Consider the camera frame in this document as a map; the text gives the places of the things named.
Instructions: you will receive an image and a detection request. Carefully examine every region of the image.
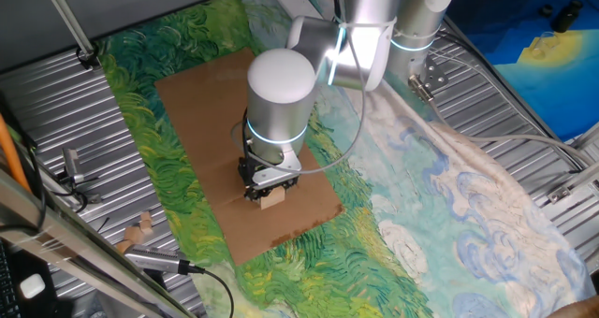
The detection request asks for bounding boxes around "black keyboard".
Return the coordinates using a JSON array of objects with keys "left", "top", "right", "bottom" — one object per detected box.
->
[{"left": 0, "top": 240, "right": 22, "bottom": 318}]

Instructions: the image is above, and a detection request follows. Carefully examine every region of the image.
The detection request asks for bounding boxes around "large wooden cube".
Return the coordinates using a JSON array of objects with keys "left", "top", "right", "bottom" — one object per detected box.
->
[{"left": 258, "top": 185, "right": 287, "bottom": 211}]

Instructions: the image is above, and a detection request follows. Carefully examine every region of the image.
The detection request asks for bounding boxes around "painted landscape cloth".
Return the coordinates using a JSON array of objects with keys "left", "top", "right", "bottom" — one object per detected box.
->
[{"left": 95, "top": 0, "right": 598, "bottom": 318}]

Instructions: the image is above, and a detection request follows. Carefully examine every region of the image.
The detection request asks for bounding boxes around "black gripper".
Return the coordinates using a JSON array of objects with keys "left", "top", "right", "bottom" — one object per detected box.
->
[{"left": 237, "top": 155, "right": 301, "bottom": 204}]

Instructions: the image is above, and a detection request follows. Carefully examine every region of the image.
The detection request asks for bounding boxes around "metal clamp bracket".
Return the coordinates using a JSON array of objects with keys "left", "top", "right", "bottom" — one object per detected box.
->
[{"left": 55, "top": 147, "right": 103, "bottom": 206}]

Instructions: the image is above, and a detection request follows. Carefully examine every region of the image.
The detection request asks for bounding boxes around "brown cardboard sheet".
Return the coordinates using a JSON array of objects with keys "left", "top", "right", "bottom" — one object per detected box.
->
[{"left": 153, "top": 46, "right": 345, "bottom": 267}]

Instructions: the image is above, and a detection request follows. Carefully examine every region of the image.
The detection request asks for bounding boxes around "aluminium pole with foot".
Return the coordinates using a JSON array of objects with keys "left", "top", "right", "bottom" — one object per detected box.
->
[{"left": 39, "top": 0, "right": 102, "bottom": 71}]

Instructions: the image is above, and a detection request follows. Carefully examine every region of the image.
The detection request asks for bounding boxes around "clear glass beaker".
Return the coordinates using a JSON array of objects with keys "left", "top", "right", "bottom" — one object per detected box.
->
[{"left": 530, "top": 30, "right": 562, "bottom": 61}]

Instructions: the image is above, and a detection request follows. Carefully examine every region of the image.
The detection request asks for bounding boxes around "aluminium frame beam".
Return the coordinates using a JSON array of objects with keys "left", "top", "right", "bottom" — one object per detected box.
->
[{"left": 0, "top": 167, "right": 197, "bottom": 318}]

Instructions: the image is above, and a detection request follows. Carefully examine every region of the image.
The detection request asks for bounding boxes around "aluminium profile bar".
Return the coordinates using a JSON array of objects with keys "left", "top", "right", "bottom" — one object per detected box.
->
[{"left": 546, "top": 160, "right": 599, "bottom": 206}]

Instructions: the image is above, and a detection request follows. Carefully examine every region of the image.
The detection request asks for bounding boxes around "black bottle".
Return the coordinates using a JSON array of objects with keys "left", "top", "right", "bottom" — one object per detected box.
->
[{"left": 550, "top": 0, "right": 585, "bottom": 35}]

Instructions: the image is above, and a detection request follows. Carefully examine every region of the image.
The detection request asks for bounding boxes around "thin gripper cable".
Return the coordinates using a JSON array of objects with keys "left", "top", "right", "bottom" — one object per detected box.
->
[{"left": 230, "top": 21, "right": 367, "bottom": 176}]

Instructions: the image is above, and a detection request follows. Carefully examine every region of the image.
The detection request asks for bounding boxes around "grey robot power cable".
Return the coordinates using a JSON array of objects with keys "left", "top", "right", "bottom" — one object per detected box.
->
[{"left": 409, "top": 77, "right": 593, "bottom": 172}]

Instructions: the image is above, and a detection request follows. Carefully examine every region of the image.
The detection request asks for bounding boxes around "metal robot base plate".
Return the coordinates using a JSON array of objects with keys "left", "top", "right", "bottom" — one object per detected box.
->
[{"left": 407, "top": 55, "right": 450, "bottom": 105}]

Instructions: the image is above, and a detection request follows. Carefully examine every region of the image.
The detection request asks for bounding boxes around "silver camera with plug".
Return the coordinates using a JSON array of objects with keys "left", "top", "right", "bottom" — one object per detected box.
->
[{"left": 123, "top": 242, "right": 206, "bottom": 277}]

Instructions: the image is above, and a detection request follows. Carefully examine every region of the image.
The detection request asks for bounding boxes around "black camera plug cable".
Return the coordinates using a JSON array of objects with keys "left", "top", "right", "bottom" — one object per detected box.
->
[{"left": 186, "top": 265, "right": 236, "bottom": 318}]

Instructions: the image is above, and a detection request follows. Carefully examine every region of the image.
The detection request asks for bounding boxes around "white earbuds case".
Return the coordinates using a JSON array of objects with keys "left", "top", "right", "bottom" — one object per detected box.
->
[{"left": 19, "top": 272, "right": 47, "bottom": 300}]

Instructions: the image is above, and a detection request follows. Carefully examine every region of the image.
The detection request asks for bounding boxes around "orange tube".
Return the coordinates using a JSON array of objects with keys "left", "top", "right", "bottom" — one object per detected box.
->
[{"left": 0, "top": 113, "right": 32, "bottom": 194}]

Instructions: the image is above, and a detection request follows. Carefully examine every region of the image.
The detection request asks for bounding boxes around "blue and yellow cloth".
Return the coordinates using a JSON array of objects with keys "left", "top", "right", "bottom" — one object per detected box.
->
[{"left": 444, "top": 0, "right": 599, "bottom": 142}]

